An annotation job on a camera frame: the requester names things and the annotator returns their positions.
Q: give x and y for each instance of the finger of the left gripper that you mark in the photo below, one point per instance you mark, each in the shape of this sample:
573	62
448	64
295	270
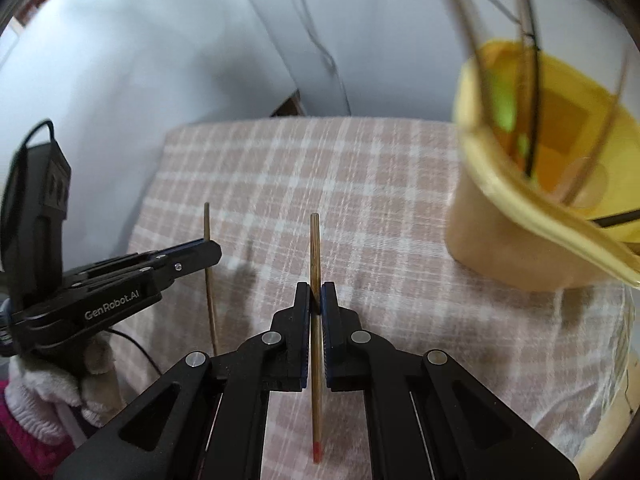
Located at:
60	309
119	278

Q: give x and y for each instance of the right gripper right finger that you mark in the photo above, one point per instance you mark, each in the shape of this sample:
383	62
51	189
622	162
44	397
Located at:
427	416

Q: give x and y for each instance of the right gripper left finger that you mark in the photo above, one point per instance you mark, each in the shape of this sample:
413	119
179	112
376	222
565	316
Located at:
205	418

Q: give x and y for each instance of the red-tipped wooden chopstick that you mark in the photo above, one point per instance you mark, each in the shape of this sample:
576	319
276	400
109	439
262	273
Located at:
316	338

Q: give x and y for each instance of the green plastic spoon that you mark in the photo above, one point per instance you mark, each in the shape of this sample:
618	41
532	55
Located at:
508	92

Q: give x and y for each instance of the clear plastic spoon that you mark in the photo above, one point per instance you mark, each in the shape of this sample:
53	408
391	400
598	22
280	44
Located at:
593	188

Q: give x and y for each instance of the long black chopstick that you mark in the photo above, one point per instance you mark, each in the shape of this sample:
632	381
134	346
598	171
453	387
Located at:
531	52

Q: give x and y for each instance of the left hand white glove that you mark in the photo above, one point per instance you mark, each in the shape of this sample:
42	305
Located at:
36	391

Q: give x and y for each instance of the pink plaid cloth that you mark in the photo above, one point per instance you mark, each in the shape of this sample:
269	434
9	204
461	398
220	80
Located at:
381	188

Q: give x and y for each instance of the yellow plastic utensil container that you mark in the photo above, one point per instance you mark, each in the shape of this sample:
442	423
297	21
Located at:
513	229

